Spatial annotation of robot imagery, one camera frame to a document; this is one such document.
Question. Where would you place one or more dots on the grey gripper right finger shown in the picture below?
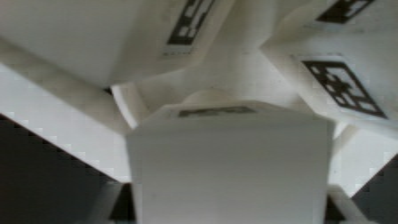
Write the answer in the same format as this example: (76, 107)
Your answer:
(341, 211)

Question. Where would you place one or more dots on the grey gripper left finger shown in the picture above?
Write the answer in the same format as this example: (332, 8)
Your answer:
(114, 208)

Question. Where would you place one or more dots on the white round stool seat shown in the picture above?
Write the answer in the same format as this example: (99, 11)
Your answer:
(234, 74)

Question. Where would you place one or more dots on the white U-shaped fence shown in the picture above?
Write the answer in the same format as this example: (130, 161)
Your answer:
(66, 110)

